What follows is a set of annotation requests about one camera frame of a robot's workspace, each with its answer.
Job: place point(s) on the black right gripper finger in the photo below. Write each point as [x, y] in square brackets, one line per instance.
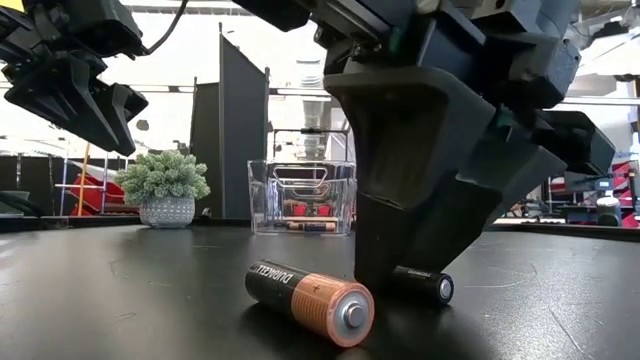
[400, 150]
[475, 200]

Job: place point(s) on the shelf with red bins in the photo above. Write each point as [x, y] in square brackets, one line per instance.
[625, 190]

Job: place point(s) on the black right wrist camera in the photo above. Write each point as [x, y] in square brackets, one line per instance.
[575, 140]

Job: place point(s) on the black partition panel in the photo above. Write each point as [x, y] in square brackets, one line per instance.
[235, 150]

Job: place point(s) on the long ceiling light bar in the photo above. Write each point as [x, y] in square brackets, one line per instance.
[300, 92]

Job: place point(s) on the black table mat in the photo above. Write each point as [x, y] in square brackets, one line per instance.
[150, 300]

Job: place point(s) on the white round canister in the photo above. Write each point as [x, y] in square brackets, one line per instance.
[608, 202]

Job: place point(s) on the silver ribbed ventilation duct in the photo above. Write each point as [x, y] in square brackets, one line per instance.
[312, 115]

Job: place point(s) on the yellow tape tag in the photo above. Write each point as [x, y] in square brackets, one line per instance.
[11, 5]

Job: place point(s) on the red angled panel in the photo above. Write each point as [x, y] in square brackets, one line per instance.
[95, 197]

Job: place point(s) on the black frame stand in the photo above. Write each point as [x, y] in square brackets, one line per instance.
[310, 130]

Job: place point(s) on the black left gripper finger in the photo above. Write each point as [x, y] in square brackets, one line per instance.
[122, 117]
[60, 100]

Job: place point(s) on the black copper Duracell battery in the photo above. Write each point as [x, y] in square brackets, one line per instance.
[315, 226]
[310, 300]
[425, 282]

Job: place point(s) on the green plant in patterned pot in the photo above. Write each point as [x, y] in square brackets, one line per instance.
[167, 212]

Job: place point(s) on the clear plastic bin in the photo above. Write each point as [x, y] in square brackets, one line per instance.
[300, 200]

